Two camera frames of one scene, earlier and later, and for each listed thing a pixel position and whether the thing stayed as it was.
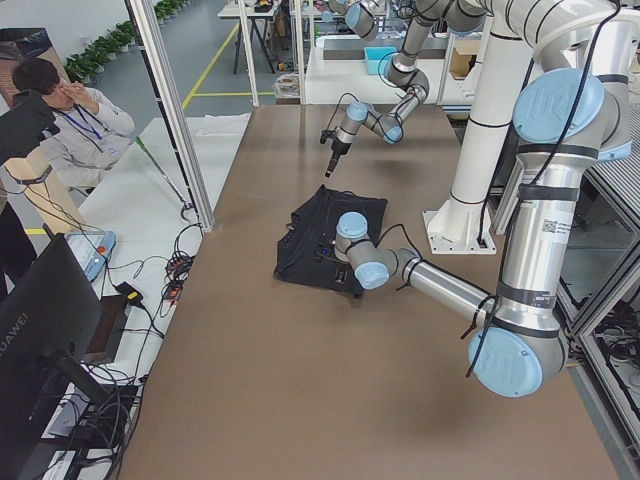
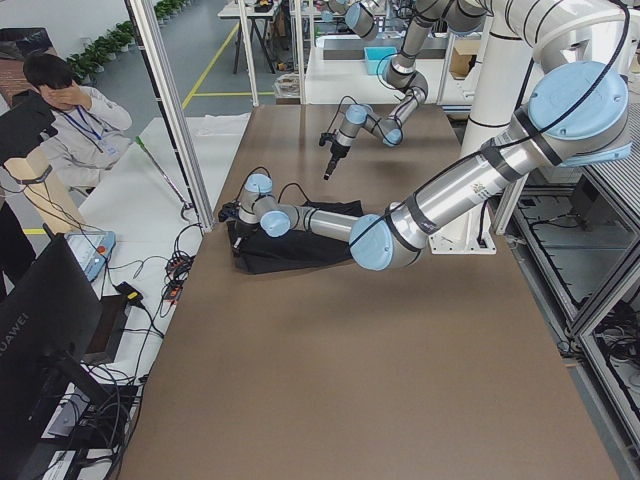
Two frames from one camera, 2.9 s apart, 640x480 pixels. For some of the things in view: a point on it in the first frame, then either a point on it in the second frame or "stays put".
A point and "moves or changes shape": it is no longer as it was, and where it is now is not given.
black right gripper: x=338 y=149 stays put
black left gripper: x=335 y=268 → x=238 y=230
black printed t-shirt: x=306 y=250 moves or changes shape
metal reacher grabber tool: x=186 y=204 stays put
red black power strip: x=176 y=271 stays put
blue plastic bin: x=374 y=57 stays put
